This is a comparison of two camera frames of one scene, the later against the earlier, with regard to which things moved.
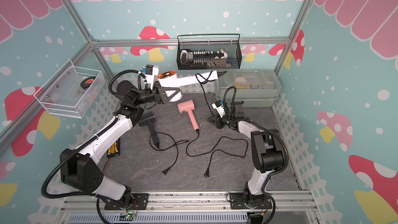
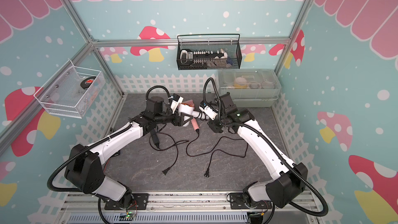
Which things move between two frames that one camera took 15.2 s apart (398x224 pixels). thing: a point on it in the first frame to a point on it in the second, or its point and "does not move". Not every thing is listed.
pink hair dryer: [188, 106] does not move
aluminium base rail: [187, 208] does not move
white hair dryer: [171, 79] to [189, 110]
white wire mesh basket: [72, 91] does not move
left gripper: [160, 97] to [180, 122]
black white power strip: [197, 58] does not move
